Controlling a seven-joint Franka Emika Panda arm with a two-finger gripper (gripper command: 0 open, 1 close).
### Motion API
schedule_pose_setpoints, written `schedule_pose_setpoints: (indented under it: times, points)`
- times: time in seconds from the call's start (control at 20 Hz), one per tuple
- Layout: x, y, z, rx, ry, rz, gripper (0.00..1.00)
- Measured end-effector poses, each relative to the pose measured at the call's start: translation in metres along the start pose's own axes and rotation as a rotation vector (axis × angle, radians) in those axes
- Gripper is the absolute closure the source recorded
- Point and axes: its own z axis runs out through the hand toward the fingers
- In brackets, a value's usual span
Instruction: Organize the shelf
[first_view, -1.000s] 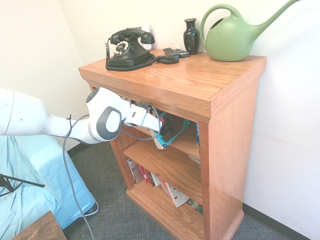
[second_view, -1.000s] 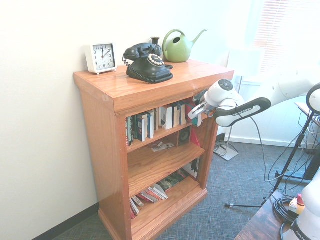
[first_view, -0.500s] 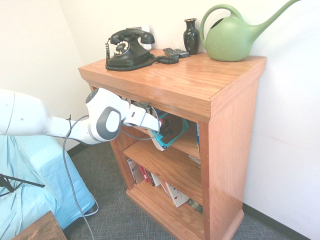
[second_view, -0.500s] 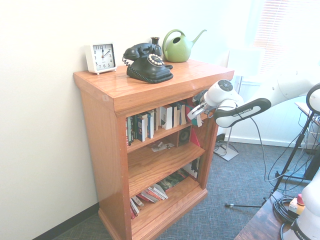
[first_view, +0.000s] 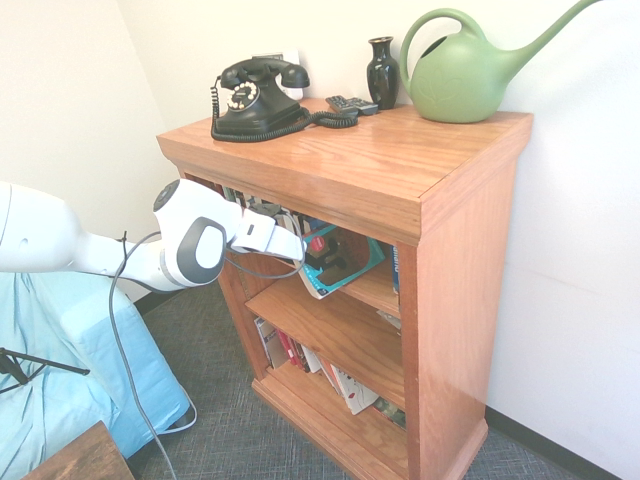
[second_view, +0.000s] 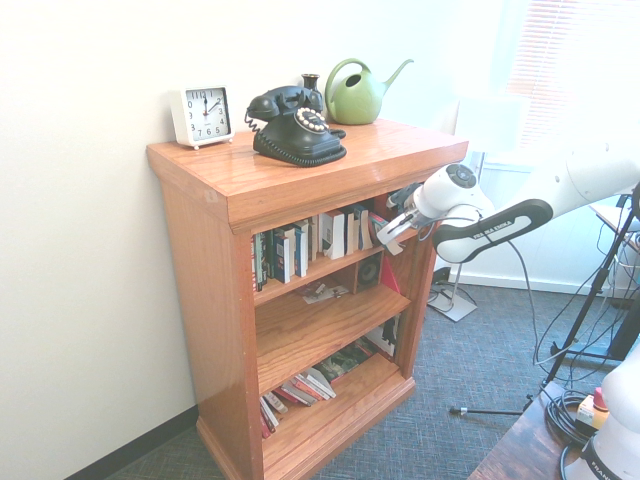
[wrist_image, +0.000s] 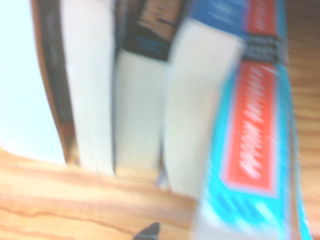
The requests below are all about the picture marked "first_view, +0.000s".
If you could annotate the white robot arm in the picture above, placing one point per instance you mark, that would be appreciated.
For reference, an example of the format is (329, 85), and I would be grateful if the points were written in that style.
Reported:
(190, 215)

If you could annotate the black vase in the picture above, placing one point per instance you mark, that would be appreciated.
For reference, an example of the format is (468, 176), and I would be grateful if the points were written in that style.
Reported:
(382, 75)

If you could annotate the dark wrist camera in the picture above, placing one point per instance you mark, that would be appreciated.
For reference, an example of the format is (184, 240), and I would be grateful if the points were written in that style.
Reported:
(262, 207)

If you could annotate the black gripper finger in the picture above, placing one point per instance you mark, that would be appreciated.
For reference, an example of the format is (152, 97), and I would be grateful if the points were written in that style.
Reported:
(315, 259)

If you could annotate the light blue cloth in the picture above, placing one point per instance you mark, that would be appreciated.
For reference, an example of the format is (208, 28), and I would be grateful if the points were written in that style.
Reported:
(150, 380)

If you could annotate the dark green book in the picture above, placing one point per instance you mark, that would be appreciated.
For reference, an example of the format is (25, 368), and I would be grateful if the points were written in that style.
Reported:
(234, 196)

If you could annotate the large gray book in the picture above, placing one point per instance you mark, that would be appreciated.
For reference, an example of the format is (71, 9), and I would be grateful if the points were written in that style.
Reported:
(270, 345)

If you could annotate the green watering can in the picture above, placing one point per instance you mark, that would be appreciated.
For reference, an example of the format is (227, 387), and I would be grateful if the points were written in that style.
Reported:
(450, 85)

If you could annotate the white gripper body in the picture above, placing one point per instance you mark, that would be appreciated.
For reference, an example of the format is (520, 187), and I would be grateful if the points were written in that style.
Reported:
(270, 240)

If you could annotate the white curved base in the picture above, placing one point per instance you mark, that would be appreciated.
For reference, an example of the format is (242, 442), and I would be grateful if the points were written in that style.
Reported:
(187, 422)

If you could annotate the camouflage cover book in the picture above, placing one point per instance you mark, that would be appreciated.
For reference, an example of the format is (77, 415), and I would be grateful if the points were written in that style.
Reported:
(390, 412)

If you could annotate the white book with red marks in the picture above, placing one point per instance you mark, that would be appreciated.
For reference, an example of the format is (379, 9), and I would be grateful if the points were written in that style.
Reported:
(355, 390)

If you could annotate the teal and red book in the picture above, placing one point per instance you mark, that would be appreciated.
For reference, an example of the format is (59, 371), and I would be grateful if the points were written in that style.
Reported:
(362, 252)

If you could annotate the blue Thailand book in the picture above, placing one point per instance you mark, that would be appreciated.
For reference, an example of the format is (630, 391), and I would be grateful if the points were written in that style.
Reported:
(395, 270)

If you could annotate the black tripod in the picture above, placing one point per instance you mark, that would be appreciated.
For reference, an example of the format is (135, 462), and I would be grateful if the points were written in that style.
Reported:
(12, 370)

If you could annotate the loose printed papers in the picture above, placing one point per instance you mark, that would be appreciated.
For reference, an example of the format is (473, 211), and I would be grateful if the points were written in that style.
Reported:
(390, 320)

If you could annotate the black rotary telephone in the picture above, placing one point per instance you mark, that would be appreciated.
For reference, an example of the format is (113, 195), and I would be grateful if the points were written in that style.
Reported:
(250, 112)

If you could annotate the plain white book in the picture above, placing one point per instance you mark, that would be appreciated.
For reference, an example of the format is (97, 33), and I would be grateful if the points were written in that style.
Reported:
(311, 360)

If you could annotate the wooden bookshelf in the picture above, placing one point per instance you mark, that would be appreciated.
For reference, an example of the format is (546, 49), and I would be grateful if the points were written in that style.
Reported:
(375, 150)

